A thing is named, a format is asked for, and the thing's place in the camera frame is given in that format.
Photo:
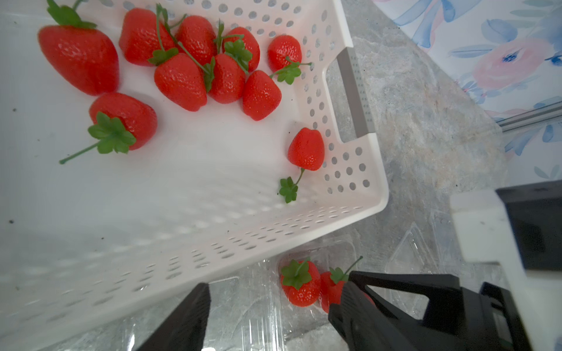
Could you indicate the right aluminium corner post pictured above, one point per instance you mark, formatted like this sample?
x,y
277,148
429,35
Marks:
x,y
530,118

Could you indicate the strawberry with upright stem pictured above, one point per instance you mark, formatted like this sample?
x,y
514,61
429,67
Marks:
x,y
83,55

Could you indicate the strawberry centre cluster left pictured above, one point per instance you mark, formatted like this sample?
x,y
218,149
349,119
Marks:
x,y
177,76

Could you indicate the clear plastic clamshell container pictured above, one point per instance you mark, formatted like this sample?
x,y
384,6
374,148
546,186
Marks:
x,y
281,303

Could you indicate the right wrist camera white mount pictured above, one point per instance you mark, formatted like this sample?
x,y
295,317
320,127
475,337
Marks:
x,y
518,228

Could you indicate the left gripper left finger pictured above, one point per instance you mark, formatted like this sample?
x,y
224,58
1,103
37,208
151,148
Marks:
x,y
185,327

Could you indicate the strawberry centre cluster right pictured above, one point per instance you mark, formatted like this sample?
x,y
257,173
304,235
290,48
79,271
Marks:
x,y
224,77

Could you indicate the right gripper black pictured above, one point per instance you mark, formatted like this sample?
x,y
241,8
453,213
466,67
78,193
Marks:
x,y
460,319

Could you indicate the strawberry row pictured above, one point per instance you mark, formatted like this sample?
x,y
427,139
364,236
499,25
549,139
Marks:
x,y
142,34
241,45
198,36

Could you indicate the white perforated plastic basket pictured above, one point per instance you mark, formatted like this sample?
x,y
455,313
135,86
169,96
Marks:
x,y
102,236

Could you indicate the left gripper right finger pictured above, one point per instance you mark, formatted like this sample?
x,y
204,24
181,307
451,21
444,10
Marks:
x,y
368,322

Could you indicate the strawberry lone near wall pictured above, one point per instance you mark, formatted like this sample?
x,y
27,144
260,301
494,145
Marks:
x,y
307,152

